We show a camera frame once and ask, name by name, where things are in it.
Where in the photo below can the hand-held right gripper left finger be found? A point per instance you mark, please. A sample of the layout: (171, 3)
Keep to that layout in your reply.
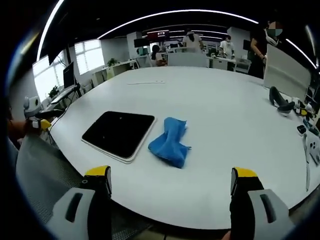
(82, 207)

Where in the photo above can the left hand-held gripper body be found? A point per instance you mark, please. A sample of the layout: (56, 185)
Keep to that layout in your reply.
(31, 107)

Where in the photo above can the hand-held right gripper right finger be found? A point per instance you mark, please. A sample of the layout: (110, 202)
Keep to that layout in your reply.
(255, 207)

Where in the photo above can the black rectangular mirror white frame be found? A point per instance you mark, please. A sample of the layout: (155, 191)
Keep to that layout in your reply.
(119, 136)

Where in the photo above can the blue cleaning cloth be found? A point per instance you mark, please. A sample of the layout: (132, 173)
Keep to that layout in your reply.
(169, 142)

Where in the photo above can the person's right hand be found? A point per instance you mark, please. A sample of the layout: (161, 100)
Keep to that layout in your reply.
(227, 235)

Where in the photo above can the green potted plant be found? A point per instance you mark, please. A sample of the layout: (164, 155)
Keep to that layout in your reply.
(53, 92)
(112, 62)

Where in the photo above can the grey mesh office chair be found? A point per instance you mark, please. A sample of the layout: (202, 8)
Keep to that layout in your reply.
(50, 175)

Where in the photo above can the black computer monitor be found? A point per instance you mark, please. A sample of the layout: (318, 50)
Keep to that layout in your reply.
(68, 75)

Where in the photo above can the white controller device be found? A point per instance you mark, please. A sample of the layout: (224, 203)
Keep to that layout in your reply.
(314, 147)

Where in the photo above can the small black box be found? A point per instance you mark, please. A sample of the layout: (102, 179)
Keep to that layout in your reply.
(301, 129)

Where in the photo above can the black curved headset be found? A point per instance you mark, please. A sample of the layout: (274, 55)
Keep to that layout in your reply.
(281, 102)

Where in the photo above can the white desk divider panel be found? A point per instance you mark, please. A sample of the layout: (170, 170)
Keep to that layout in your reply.
(286, 71)

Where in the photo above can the white partition panel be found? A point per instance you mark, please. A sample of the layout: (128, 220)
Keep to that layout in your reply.
(187, 60)

